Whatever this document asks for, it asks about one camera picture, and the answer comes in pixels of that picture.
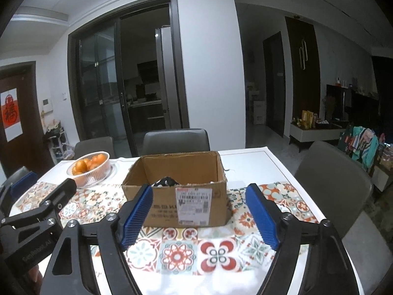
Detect yellow bags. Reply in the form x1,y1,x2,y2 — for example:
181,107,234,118
302,110,315,128

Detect brown cardboard box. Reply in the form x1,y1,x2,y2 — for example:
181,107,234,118
122,150,231,228

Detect pile of oranges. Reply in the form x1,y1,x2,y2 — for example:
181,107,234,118
72,154,108,176

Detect black white patterned pouch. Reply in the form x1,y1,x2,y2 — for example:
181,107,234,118
152,177,179,188

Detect colourful clothes on rack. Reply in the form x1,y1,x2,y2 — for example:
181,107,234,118
339,124,380,170

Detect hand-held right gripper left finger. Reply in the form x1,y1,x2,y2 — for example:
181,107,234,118
40,184,153,295

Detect translucent plastic fruit basket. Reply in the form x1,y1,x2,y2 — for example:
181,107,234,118
67,151,110,188

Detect dark brown entrance door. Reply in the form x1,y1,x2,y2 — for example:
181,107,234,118
0,61,55,177

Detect silver refrigerator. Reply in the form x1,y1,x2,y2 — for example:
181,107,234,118
155,26,182,130

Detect shoe rack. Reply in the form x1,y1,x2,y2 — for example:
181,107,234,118
43,120,76,164

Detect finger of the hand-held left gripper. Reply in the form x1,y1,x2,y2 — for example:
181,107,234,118
0,177,77,230
0,166,38,219

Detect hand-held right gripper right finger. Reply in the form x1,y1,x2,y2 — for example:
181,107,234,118
245,183,360,295

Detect dark framed sliding glass door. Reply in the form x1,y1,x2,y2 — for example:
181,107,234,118
68,0,189,157

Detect grey dining chair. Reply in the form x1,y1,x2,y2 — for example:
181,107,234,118
74,136,116,161
142,128,211,157
294,141,373,237

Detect patterned white tablecloth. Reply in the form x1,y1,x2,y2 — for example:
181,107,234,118
9,147,364,295

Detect white low cabinet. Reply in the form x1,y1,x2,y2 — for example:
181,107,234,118
289,121,351,153

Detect dark wooden door with handles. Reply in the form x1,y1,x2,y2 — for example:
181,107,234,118
285,16,322,124

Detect red and white door poster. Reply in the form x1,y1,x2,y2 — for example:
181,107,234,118
1,88,24,142

